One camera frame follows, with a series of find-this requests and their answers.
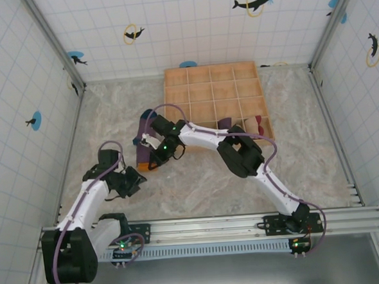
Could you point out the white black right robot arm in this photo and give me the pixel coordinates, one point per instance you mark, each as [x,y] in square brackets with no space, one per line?
[202,138]

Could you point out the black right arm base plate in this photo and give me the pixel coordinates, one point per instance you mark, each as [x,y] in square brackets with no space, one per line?
[271,224]

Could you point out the aluminium side frame rail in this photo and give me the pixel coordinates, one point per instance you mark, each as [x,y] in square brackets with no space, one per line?
[336,139]
[70,155]

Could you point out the blue oval dolphin sticker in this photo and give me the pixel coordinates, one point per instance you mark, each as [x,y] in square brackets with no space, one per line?
[37,122]
[188,64]
[75,55]
[333,2]

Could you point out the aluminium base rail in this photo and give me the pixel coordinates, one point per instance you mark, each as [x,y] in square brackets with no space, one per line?
[182,227]

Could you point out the aluminium back frame rail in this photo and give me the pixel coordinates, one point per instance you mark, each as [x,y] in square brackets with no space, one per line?
[124,79]

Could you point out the grey metal sheet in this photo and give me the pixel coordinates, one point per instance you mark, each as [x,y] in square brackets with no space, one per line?
[201,276]

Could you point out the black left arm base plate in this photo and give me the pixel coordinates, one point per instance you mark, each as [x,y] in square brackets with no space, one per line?
[143,231]

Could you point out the right controller board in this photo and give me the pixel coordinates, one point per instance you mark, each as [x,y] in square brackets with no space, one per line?
[300,245]

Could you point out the beige sock with red toe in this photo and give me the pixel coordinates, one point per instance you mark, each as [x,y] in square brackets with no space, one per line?
[251,123]
[261,130]

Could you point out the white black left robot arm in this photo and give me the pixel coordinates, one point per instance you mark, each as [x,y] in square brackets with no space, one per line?
[84,206]

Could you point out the controller board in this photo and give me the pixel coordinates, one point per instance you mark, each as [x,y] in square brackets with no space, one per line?
[122,254]
[300,245]

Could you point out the left controller board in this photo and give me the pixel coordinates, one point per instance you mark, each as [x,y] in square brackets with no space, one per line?
[122,254]

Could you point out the purple sock with teal toe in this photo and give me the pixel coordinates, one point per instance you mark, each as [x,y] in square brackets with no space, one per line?
[224,123]
[142,155]

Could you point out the wooden compartment tray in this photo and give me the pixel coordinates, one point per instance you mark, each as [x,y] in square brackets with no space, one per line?
[202,89]

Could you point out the aluminium corner post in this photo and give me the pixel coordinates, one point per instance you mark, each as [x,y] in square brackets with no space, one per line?
[56,44]
[331,27]

